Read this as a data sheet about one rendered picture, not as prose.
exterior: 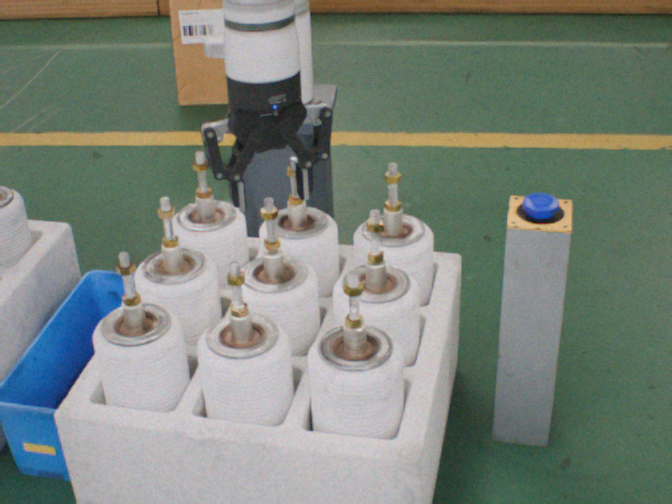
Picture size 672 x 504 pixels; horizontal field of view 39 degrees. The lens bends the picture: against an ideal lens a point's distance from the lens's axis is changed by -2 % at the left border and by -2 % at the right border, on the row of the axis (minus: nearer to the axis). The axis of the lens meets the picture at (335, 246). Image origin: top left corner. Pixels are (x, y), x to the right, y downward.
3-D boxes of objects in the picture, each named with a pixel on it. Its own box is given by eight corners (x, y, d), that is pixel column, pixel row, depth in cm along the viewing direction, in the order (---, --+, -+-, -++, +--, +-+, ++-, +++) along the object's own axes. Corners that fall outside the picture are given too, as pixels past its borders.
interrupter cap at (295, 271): (321, 280, 108) (321, 274, 108) (263, 303, 105) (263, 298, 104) (285, 252, 114) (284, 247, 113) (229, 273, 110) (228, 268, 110)
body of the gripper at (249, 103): (230, 82, 92) (238, 169, 97) (314, 68, 94) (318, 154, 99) (212, 57, 98) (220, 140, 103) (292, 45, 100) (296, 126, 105)
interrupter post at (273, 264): (289, 277, 109) (287, 252, 107) (271, 285, 108) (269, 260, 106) (278, 268, 111) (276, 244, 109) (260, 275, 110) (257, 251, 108)
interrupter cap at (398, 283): (390, 313, 102) (390, 307, 102) (329, 295, 106) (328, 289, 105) (422, 278, 108) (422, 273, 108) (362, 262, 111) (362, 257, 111)
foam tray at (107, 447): (192, 336, 142) (177, 230, 133) (457, 362, 134) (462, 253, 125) (83, 531, 110) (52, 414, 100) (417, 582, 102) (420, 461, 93)
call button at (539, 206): (522, 206, 109) (523, 190, 108) (558, 209, 108) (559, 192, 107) (520, 223, 105) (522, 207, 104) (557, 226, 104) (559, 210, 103)
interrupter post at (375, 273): (380, 294, 105) (380, 269, 104) (361, 289, 107) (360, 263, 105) (390, 284, 107) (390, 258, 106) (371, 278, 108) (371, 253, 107)
